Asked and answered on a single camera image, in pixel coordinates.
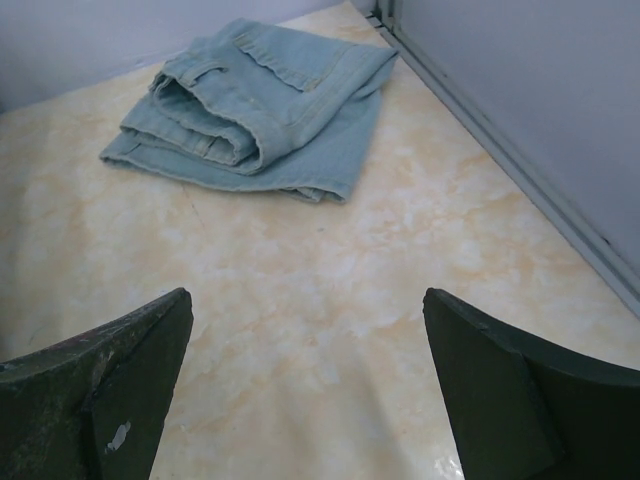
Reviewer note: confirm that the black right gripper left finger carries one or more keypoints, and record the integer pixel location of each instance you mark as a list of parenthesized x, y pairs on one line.
[(94, 406)]

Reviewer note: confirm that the aluminium corner frame rail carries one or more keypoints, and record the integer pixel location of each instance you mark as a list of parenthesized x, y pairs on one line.
[(551, 90)]

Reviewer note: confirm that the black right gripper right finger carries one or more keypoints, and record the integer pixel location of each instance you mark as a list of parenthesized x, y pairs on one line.
[(522, 407)]

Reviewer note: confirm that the folded light blue jeans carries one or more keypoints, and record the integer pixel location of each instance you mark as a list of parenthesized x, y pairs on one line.
[(259, 108)]

